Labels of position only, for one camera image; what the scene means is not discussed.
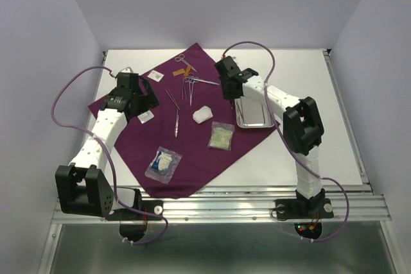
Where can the long steel forceps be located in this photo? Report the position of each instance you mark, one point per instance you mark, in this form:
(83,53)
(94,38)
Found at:
(170,95)

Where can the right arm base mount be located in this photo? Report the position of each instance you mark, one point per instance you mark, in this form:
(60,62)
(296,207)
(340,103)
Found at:
(307,212)

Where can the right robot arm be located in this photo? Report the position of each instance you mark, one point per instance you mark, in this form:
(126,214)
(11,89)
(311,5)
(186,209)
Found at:
(301,125)

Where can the small steel scissors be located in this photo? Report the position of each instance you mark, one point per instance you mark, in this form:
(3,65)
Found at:
(181,58)

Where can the white folded gauze pad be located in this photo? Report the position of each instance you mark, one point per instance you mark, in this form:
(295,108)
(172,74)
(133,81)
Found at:
(202,115)

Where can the purple cloth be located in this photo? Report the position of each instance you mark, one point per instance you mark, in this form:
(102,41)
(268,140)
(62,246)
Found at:
(138,143)

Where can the blue-white gauze packet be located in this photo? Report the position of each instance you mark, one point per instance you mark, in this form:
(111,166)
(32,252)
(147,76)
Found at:
(163,166)

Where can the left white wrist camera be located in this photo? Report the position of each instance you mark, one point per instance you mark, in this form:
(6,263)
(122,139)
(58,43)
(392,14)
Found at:
(127,70)

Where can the white sterile pouch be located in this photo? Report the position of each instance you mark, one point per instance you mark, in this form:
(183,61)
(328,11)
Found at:
(145,117)

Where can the green-white sealed packet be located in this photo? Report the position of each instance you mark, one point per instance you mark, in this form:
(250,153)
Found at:
(221,136)

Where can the steel instrument tray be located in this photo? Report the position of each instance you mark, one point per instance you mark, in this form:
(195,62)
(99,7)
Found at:
(252,114)

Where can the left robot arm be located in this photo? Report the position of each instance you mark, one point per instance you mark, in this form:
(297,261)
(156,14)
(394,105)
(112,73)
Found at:
(81,185)

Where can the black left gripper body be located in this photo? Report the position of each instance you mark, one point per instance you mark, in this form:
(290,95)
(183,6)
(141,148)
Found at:
(142,106)

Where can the steel tweezers pair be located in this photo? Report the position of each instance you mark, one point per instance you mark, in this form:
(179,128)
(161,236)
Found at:
(240,112)

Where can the small white label packet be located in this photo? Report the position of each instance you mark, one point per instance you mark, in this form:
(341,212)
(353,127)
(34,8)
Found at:
(156,76)

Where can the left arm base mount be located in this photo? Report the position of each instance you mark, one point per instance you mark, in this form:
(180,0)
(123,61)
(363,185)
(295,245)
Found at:
(134,214)

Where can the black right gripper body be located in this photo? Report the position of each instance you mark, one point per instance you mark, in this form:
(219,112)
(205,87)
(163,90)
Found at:
(227,91)

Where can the aluminium front rail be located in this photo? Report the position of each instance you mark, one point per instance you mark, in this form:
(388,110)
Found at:
(241,204)

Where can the steel hemostat forceps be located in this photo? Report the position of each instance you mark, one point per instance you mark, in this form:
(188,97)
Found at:
(191,80)

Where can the steel scalpel handle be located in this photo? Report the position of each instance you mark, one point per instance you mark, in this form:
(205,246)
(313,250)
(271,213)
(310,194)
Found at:
(176,129)

